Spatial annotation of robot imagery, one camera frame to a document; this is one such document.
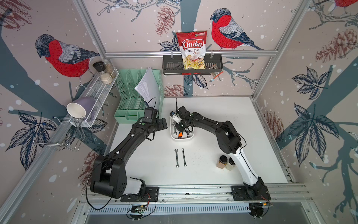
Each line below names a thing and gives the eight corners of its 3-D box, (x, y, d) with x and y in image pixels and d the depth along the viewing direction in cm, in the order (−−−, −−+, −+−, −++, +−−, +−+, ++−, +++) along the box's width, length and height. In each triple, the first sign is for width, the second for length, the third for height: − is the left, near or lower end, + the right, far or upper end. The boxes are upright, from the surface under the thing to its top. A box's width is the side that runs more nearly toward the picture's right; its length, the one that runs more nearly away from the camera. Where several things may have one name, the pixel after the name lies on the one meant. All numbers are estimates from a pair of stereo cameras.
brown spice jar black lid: (216, 167, 84) (219, 161, 77) (216, 160, 87) (219, 154, 79) (223, 169, 84) (227, 163, 76) (223, 161, 86) (227, 156, 79)
